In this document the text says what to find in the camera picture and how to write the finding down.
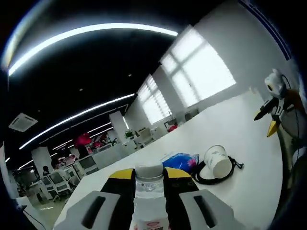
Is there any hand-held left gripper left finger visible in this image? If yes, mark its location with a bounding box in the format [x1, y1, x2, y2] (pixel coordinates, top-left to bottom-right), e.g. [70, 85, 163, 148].
[54, 168, 135, 230]

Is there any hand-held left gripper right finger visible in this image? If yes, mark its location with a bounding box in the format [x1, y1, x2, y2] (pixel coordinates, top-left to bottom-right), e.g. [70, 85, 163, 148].
[163, 167, 243, 230]

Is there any clear plastic water bottle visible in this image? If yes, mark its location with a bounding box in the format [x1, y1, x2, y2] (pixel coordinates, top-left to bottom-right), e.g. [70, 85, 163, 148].
[129, 164, 171, 230]

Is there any blue tissue pack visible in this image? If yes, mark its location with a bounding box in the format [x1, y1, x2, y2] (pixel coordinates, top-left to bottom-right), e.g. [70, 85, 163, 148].
[162, 152, 200, 174]

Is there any white paper cup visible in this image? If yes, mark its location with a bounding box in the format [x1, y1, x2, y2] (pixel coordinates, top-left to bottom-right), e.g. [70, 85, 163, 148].
[203, 144, 233, 179]

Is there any clear packet with blue pad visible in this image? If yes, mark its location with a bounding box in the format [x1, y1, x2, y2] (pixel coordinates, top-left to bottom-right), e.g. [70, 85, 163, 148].
[158, 150, 178, 163]

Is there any person's right hand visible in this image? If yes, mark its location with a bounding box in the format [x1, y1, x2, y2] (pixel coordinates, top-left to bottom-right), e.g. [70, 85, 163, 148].
[285, 88, 304, 111]

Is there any white office chair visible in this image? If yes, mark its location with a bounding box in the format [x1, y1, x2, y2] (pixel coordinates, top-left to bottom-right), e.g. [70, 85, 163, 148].
[49, 172, 70, 196]

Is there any white table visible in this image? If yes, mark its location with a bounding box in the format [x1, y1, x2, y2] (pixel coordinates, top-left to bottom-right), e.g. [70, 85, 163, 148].
[54, 87, 286, 230]

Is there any person's body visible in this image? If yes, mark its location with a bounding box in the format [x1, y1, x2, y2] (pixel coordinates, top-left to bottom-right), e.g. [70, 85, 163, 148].
[275, 134, 307, 216]

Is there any window with white blinds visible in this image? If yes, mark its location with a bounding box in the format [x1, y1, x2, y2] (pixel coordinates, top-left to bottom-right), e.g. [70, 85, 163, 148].
[138, 74, 172, 125]
[160, 25, 237, 108]

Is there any long curved ceiling light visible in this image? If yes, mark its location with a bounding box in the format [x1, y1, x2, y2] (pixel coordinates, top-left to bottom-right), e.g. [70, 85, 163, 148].
[19, 93, 135, 150]

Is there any ceiling air conditioner vent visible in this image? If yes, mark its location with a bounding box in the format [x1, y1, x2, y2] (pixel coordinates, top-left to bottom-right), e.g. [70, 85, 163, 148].
[9, 112, 38, 132]

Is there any bright ceiling light strip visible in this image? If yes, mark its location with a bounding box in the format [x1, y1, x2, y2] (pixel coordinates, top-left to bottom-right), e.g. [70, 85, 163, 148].
[8, 23, 178, 76]

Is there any red wall screen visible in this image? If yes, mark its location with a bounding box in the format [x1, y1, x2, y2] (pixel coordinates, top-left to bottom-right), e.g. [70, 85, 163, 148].
[73, 133, 91, 148]

